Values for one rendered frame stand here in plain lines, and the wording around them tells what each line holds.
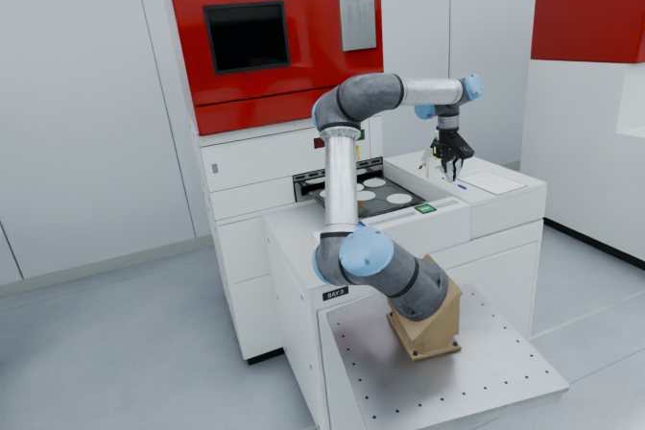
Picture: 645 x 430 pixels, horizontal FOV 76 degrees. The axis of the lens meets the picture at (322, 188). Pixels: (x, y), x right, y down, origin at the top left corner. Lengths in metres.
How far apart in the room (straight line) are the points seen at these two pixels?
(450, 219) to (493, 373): 0.58
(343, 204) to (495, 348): 0.50
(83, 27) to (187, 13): 1.62
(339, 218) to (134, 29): 2.38
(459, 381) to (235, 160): 1.17
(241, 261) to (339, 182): 0.96
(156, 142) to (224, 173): 1.52
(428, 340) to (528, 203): 0.81
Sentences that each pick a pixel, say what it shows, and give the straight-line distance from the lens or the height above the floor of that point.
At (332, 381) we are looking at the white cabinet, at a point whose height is 0.42.
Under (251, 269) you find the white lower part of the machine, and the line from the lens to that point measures 1.96.
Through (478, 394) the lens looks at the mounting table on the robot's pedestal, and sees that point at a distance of 1.03.
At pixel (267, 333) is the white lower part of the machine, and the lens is 2.18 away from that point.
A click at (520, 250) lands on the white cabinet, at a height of 0.71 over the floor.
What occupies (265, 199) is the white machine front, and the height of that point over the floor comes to 0.89.
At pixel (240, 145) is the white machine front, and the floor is 1.15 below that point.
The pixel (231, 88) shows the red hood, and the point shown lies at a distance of 1.65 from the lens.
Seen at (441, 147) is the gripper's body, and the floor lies 1.13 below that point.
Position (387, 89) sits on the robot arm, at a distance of 1.08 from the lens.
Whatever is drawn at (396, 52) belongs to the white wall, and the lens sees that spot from 3.68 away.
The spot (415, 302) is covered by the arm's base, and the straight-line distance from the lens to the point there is 1.00.
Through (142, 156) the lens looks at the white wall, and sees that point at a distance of 3.26.
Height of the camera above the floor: 1.57
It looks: 21 degrees down
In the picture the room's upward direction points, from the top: 6 degrees counter-clockwise
